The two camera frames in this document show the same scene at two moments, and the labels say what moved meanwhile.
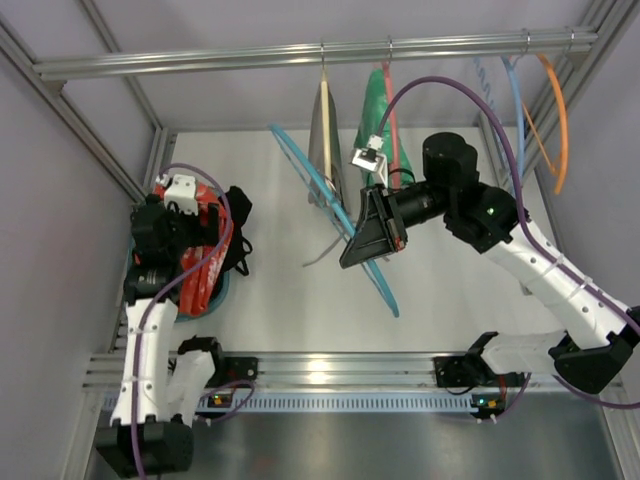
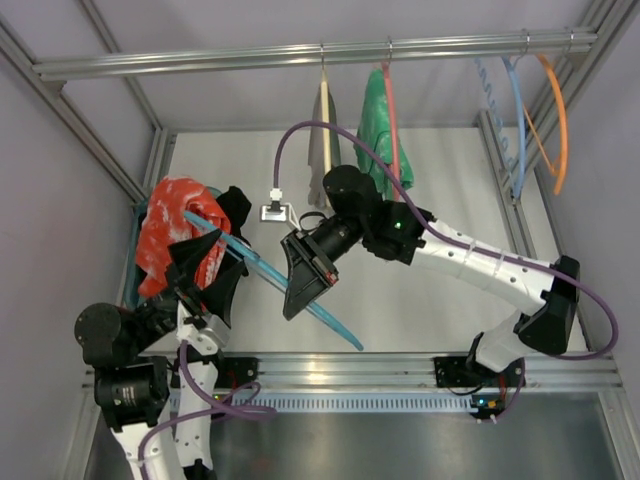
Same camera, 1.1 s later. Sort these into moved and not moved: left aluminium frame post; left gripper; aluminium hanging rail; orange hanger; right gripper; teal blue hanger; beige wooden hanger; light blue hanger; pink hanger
Moved: teal blue hanger; left gripper; right gripper
Not moved: light blue hanger; beige wooden hanger; orange hanger; left aluminium frame post; aluminium hanging rail; pink hanger
